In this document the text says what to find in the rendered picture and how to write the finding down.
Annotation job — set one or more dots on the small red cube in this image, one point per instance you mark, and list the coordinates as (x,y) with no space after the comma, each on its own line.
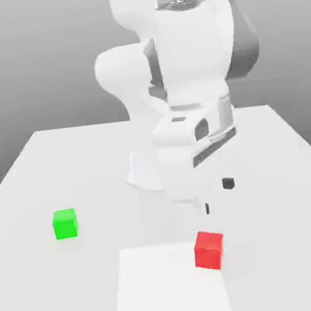
(208,250)

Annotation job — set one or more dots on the small green cube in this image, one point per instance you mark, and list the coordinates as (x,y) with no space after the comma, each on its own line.
(65,224)

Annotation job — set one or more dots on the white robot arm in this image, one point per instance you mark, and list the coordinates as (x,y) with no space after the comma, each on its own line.
(193,58)

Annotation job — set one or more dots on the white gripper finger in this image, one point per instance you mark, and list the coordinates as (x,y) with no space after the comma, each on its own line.
(206,209)
(228,183)

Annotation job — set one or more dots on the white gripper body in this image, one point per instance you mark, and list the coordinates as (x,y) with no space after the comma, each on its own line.
(184,174)

